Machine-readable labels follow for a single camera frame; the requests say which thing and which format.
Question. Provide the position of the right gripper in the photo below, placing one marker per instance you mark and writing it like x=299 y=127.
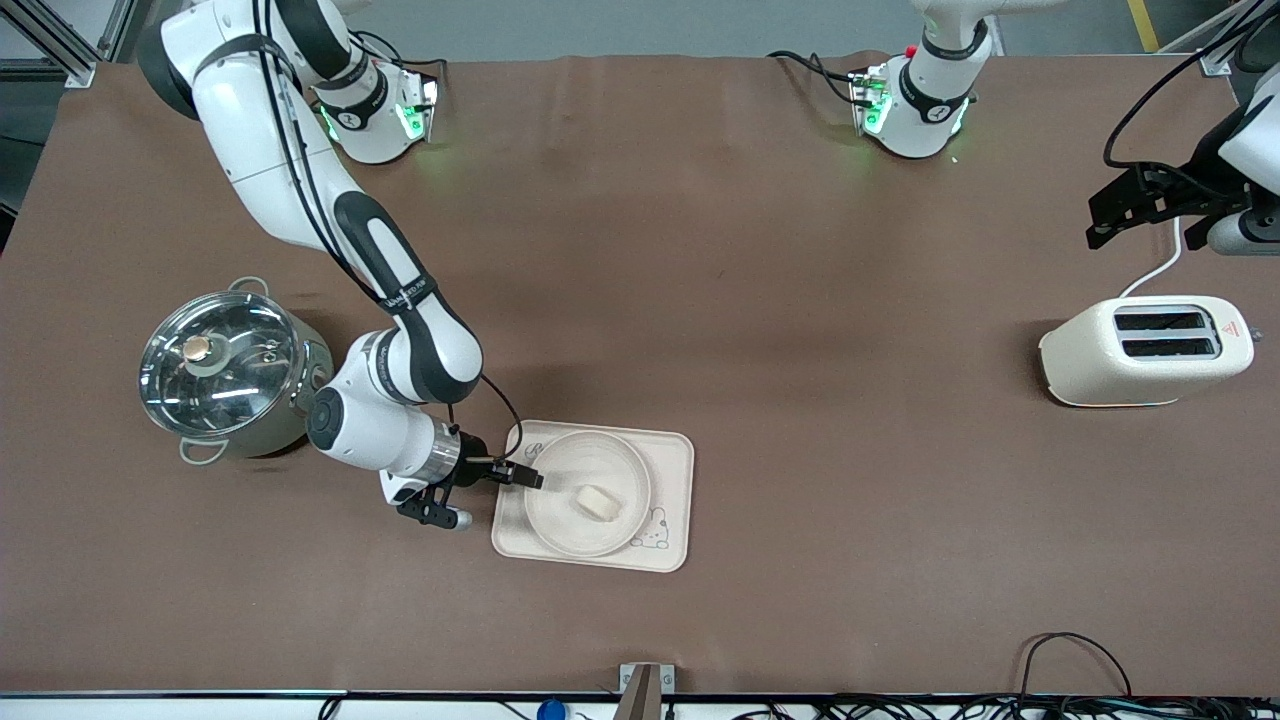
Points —
x=470 y=455

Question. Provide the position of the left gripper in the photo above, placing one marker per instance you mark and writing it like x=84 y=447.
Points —
x=1197 y=176

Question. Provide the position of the cream round plate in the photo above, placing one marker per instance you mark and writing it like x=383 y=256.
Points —
x=560 y=520

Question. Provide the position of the pale steamed bun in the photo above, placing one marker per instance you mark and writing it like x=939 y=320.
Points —
x=597 y=502

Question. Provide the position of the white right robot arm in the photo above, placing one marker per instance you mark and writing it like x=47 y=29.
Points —
x=260 y=130

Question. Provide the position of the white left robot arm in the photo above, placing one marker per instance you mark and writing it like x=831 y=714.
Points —
x=920 y=110

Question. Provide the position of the metal base connector plate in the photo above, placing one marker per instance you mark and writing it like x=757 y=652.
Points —
x=425 y=100
x=868 y=95

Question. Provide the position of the cream rabbit print tray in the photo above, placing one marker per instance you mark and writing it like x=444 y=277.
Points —
x=670 y=460

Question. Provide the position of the cream two-slot toaster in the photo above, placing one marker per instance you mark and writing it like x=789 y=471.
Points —
x=1100 y=370

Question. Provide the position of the blue round cap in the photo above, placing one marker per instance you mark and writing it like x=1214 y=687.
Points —
x=551 y=712

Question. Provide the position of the brown table mat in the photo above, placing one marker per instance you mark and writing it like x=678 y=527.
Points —
x=700 y=250

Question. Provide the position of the glass pot lid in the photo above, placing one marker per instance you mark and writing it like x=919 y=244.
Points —
x=240 y=390

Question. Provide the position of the aluminium frame profile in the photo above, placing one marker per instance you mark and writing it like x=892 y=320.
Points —
x=60 y=50
x=1215 y=62

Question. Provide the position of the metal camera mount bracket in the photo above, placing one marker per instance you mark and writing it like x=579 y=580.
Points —
x=645 y=695

